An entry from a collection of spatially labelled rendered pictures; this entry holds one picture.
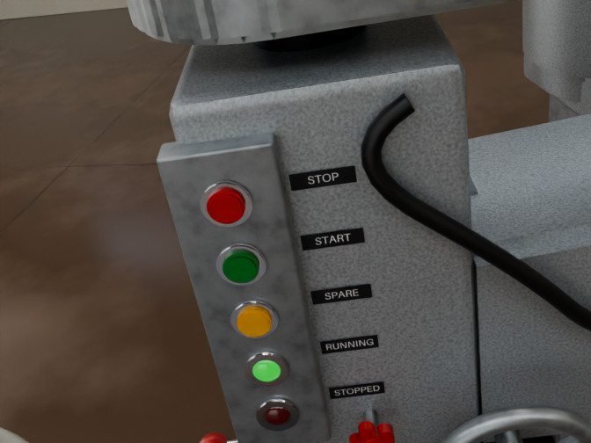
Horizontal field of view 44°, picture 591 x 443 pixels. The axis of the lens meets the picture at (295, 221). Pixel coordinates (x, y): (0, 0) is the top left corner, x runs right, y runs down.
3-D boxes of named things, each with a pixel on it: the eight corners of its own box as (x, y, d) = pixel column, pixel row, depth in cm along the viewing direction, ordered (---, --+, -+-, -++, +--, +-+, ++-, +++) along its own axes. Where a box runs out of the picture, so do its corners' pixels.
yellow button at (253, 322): (274, 327, 56) (268, 301, 55) (273, 336, 55) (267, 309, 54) (241, 331, 56) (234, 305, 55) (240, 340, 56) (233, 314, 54)
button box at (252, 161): (331, 417, 65) (274, 125, 50) (331, 441, 63) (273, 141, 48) (241, 428, 65) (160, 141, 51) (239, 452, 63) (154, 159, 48)
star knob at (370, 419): (391, 423, 64) (387, 391, 62) (397, 462, 61) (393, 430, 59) (349, 428, 65) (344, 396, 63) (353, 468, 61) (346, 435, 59)
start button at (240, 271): (262, 273, 54) (255, 244, 52) (261, 282, 53) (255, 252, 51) (227, 278, 54) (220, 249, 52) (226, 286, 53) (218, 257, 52)
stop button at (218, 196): (249, 214, 51) (241, 182, 50) (248, 222, 50) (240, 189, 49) (212, 220, 51) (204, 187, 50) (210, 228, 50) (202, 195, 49)
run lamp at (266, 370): (284, 372, 59) (279, 349, 58) (283, 384, 58) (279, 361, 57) (254, 375, 59) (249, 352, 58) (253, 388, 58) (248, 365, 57)
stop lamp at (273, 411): (294, 416, 62) (289, 395, 61) (294, 429, 61) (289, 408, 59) (266, 419, 62) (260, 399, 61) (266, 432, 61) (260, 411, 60)
